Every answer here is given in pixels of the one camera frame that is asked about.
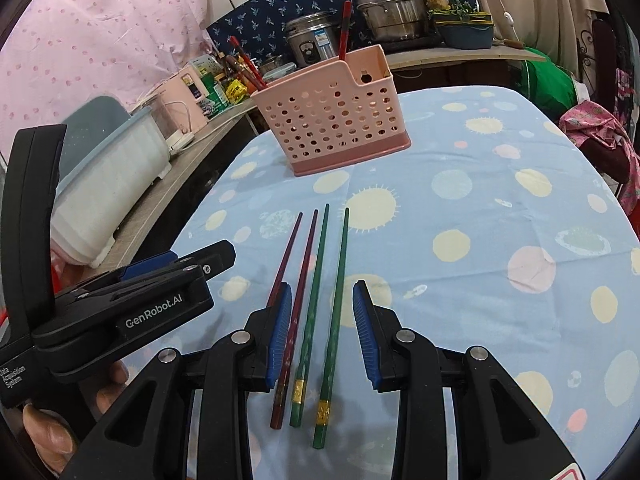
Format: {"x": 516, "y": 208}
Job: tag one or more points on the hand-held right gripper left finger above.
{"x": 280, "y": 340}

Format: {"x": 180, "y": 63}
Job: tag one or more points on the pink floral cloth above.
{"x": 595, "y": 125}

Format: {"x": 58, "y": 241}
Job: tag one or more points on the person's left hand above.
{"x": 50, "y": 440}

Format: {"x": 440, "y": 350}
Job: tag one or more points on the blue plastic basin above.
{"x": 465, "y": 36}

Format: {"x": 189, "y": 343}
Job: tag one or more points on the pink dotted sheet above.
{"x": 100, "y": 35}

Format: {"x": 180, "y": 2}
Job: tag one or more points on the steel rice cooker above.
{"x": 315, "y": 40}

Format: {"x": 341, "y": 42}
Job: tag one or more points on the dark wooden chair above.
{"x": 602, "y": 45}

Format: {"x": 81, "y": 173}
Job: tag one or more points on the large steel steamer pot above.
{"x": 390, "y": 5}

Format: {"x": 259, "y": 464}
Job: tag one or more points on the white bin with teal lid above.
{"x": 110, "y": 185}

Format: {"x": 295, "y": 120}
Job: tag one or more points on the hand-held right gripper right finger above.
{"x": 367, "y": 340}

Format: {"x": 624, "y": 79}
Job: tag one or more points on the red chopstick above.
{"x": 245, "y": 57}
{"x": 345, "y": 30}

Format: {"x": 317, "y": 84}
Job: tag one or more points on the green leafy vegetables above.
{"x": 462, "y": 12}

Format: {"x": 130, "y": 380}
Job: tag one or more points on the green chopstick gold band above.
{"x": 335, "y": 310}
{"x": 315, "y": 290}

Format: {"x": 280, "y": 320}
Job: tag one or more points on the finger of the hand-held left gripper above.
{"x": 217, "y": 257}
{"x": 147, "y": 266}

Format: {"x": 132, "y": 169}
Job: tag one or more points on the green white carton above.
{"x": 215, "y": 97}

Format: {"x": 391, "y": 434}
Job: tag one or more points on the green bag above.
{"x": 545, "y": 90}

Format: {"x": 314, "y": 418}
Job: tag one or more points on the navy patterned cloth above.
{"x": 270, "y": 5}

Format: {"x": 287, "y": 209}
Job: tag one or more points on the yellow packet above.
{"x": 235, "y": 92}

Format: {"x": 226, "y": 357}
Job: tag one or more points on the pink appliance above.
{"x": 187, "y": 105}

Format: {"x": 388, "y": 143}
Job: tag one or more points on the pink perforated utensil basket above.
{"x": 330, "y": 120}

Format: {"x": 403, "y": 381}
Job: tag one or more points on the brown chopstick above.
{"x": 235, "y": 67}

